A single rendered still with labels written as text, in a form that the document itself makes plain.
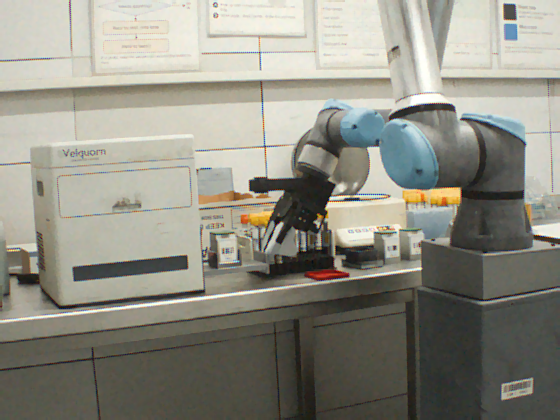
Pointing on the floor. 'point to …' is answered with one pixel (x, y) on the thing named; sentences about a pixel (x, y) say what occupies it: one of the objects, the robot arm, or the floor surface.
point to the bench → (220, 314)
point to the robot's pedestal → (489, 356)
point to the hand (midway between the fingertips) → (263, 257)
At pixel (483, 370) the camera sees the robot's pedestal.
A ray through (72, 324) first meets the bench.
